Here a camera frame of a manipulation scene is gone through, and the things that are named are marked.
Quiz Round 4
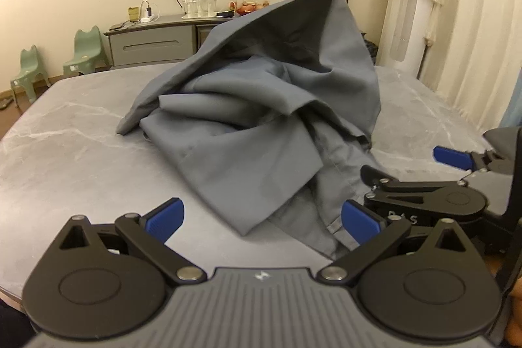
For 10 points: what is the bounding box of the set of clear drinking glasses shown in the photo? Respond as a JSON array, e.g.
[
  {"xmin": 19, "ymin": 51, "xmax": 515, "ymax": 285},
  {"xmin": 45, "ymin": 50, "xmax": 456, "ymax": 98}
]
[{"xmin": 181, "ymin": 0, "xmax": 219, "ymax": 19}]

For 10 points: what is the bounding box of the dark bag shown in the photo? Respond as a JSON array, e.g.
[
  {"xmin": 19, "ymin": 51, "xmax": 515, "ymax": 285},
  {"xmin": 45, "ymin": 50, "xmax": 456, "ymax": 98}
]
[{"xmin": 362, "ymin": 32, "xmax": 378, "ymax": 66}]

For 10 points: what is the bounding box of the grey sideboard cabinet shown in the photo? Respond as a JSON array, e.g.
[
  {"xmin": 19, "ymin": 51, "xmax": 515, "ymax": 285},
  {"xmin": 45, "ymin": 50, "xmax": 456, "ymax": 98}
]
[{"xmin": 104, "ymin": 13, "xmax": 245, "ymax": 68}]

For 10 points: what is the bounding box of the green plastic child chair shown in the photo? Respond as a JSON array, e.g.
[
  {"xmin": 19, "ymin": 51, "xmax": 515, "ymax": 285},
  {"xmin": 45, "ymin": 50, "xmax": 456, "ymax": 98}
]
[
  {"xmin": 62, "ymin": 27, "xmax": 109, "ymax": 76},
  {"xmin": 10, "ymin": 45, "xmax": 52, "ymax": 104}
]

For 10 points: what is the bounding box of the bowl of fruit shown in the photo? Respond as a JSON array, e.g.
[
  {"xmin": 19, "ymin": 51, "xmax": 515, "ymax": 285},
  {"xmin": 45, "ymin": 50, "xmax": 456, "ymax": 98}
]
[{"xmin": 232, "ymin": 0, "xmax": 270, "ymax": 15}]

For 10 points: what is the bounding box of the white charger with cable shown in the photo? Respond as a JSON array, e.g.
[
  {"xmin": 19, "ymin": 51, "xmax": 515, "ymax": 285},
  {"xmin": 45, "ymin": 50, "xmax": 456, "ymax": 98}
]
[{"xmin": 139, "ymin": 0, "xmax": 159, "ymax": 23}]

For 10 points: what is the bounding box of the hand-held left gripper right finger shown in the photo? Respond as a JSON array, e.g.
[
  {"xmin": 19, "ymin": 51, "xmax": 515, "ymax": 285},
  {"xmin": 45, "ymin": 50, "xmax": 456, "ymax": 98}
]
[{"xmin": 318, "ymin": 200, "xmax": 474, "ymax": 284}]

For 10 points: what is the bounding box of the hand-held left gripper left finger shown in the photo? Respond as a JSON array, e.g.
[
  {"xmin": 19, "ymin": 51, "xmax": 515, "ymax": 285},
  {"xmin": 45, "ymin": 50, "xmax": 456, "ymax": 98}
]
[{"xmin": 57, "ymin": 198, "xmax": 207, "ymax": 284}]

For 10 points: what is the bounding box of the white curtain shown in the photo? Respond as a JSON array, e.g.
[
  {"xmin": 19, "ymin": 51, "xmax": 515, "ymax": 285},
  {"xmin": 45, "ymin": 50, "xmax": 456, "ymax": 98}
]
[{"xmin": 377, "ymin": 0, "xmax": 522, "ymax": 137}]

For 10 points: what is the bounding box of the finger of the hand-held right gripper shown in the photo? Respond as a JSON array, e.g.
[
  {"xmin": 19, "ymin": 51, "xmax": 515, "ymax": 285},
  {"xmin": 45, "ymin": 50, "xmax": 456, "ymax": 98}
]
[
  {"xmin": 361, "ymin": 165, "xmax": 469, "ymax": 196},
  {"xmin": 433, "ymin": 146, "xmax": 506, "ymax": 173}
]

